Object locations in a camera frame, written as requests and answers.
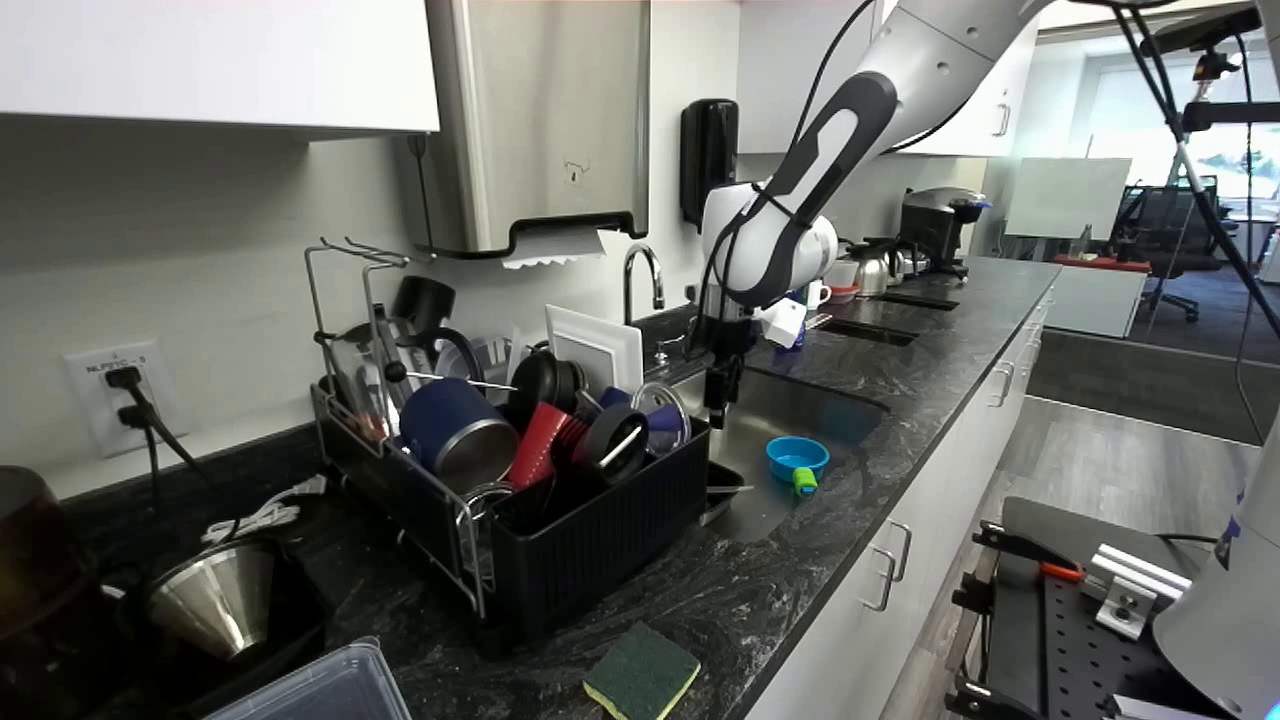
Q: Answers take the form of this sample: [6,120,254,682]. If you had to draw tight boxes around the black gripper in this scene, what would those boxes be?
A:
[703,318,750,429]

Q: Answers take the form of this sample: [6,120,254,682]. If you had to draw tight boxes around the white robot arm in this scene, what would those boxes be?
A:
[698,0,1054,429]

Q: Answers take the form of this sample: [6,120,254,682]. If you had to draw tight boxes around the stainless steel sink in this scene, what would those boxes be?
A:
[700,370,884,542]

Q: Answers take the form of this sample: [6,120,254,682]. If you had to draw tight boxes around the black dish rack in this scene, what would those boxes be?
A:
[313,383,710,645]

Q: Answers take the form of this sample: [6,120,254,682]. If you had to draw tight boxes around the white cutting board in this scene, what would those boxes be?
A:
[543,303,643,392]

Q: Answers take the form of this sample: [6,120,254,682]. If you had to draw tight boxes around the chrome faucet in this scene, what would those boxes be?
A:
[621,241,672,331]

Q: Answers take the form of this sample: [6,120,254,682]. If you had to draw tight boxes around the red cup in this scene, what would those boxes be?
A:
[510,405,571,492]

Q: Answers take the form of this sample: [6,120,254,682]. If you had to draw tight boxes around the black coffee machine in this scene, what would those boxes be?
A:
[897,186,987,277]

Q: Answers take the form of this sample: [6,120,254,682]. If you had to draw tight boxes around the black soap dispenser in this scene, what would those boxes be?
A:
[680,98,740,225]

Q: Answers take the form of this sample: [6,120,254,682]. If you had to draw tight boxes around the steel paper towel dispenser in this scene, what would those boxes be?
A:
[415,0,654,261]

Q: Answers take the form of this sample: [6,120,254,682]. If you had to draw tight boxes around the dark blue mug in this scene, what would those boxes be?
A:
[402,377,514,472]

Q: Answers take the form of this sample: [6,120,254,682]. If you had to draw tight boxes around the green yellow sponge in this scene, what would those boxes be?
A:
[582,622,700,720]

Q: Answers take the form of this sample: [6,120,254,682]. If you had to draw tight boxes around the white lower kitchen cabinets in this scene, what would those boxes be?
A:
[743,303,1046,720]

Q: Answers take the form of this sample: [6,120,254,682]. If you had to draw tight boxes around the white upper cabinets right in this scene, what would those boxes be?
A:
[737,0,1046,158]

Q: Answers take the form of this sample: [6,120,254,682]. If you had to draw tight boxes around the orange black bar clamp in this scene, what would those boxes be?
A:
[973,520,1089,583]

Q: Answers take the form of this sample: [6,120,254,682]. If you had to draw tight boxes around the black office chair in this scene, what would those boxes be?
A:
[1111,182,1226,322]

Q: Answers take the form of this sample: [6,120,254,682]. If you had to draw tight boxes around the white upper cabinet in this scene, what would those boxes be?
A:
[0,0,439,130]

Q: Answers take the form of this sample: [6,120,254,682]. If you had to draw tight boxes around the clear plastic container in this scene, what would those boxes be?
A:
[204,640,414,720]

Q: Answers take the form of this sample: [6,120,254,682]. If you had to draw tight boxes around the steel cone coffee dripper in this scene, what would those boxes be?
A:
[143,541,277,658]

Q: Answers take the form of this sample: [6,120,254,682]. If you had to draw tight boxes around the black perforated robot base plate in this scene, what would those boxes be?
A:
[946,494,1226,720]

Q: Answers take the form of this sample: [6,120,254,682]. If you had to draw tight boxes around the black power plug cable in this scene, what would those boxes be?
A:
[105,358,216,492]

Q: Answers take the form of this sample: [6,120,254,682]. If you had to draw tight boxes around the white wall outlet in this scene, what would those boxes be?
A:
[63,341,172,457]

